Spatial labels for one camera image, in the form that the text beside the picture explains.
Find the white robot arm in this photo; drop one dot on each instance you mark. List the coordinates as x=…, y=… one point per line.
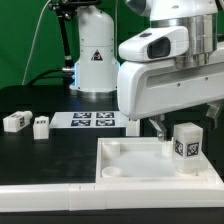
x=174, y=64

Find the black camera stand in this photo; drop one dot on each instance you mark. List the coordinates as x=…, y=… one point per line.
x=65, y=11

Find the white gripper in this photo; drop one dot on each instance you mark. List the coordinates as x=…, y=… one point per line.
x=149, y=89

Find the white tag sheet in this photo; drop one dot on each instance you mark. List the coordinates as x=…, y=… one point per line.
x=99, y=119

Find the white square table top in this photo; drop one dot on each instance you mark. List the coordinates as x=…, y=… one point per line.
x=145, y=160

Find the white L-shaped obstacle fence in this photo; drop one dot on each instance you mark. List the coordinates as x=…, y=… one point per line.
x=74, y=197

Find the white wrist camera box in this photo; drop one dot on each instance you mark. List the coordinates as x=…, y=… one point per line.
x=155, y=44

